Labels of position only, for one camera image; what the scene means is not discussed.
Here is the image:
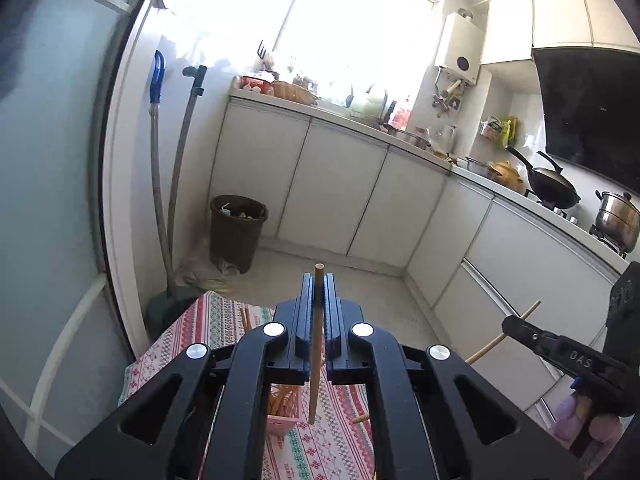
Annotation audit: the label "clear plastic bag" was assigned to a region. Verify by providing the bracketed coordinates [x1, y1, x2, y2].
[180, 252, 241, 297]

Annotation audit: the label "water heater pipes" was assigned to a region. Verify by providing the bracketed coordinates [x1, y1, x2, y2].
[432, 67, 473, 117]

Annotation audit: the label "pink plastic lattice basket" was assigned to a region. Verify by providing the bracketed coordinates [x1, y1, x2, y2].
[265, 382, 307, 439]

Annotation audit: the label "white wall water heater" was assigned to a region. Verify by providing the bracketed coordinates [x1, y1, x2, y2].
[434, 9, 486, 86]

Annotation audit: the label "person's right hand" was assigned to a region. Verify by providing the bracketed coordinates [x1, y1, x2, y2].
[551, 392, 622, 453]

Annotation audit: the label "wall rack with packets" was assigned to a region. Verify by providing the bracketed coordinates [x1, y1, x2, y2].
[480, 116, 519, 149]

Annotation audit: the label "black wok with lid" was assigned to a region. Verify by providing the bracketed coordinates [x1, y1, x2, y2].
[505, 145, 582, 210]

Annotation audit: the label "yellow clay pot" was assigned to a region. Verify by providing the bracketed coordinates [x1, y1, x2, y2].
[487, 160, 527, 194]

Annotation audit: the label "stainless steel stock pot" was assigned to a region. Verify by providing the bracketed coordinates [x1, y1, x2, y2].
[592, 190, 640, 253]

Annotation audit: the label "bright kitchen window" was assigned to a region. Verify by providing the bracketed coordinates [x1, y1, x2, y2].
[280, 0, 446, 106]

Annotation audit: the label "patterned striped tablecloth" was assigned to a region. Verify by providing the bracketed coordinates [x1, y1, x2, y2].
[118, 290, 376, 480]

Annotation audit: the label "dark brown trash bin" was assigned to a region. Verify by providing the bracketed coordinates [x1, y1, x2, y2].
[210, 194, 268, 275]

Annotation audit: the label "white plastic jug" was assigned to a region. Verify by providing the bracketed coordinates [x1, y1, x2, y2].
[349, 85, 388, 117]

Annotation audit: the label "dark green dustpan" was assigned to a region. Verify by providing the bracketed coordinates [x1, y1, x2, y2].
[145, 287, 202, 346]

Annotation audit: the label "blue-handled mop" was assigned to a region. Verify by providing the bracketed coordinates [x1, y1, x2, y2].
[148, 50, 173, 293]

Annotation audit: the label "red bottles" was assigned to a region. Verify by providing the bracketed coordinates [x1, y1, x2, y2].
[390, 95, 414, 131]

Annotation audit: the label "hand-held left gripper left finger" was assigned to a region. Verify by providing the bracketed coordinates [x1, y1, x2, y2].
[55, 272, 318, 480]

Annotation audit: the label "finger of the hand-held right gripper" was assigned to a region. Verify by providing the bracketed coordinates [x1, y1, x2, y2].
[501, 314, 636, 418]

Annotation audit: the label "frosted glass sliding door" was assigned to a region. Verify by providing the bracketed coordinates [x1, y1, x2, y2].
[0, 0, 166, 466]

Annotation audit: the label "white upper cabinet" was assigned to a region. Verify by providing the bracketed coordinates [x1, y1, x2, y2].
[480, 0, 640, 66]

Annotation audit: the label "woven basket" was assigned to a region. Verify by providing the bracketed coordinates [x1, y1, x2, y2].
[272, 80, 319, 106]

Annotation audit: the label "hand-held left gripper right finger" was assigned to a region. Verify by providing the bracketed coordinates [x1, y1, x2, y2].
[322, 272, 583, 480]

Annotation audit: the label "white base cabinet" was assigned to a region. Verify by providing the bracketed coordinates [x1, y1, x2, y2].
[405, 170, 626, 411]
[210, 97, 451, 271]

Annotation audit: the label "black range hood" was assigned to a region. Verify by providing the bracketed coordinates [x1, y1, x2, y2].
[531, 46, 640, 196]

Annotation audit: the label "steel basin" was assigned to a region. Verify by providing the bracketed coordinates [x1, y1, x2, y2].
[387, 127, 432, 151]

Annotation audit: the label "pile of wooden chopsticks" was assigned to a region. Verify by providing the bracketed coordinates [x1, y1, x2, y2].
[240, 306, 328, 417]

